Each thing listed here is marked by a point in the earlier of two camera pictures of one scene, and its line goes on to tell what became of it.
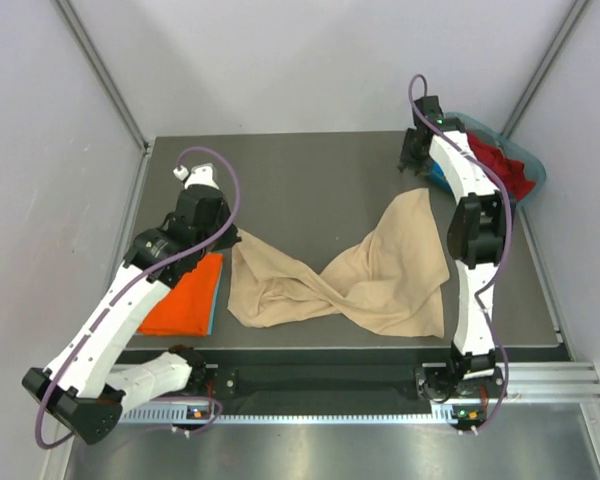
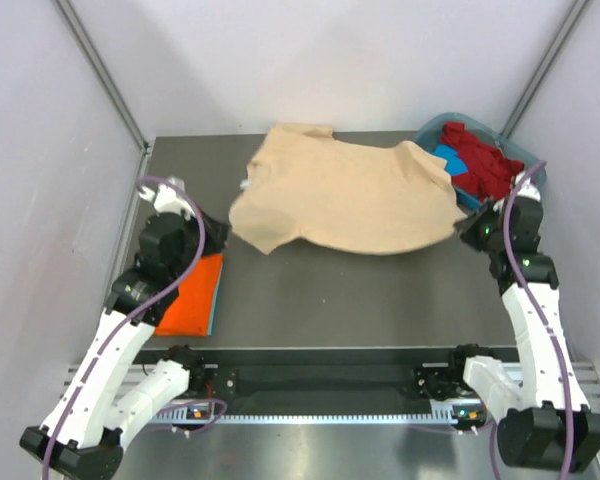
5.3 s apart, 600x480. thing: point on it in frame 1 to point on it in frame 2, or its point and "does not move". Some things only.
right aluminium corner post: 535,84 does not move
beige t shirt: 391,280 to 305,186
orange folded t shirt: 187,309 does not move
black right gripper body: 413,158 to 481,232
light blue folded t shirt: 216,297 does not move
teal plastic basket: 532,164 does not move
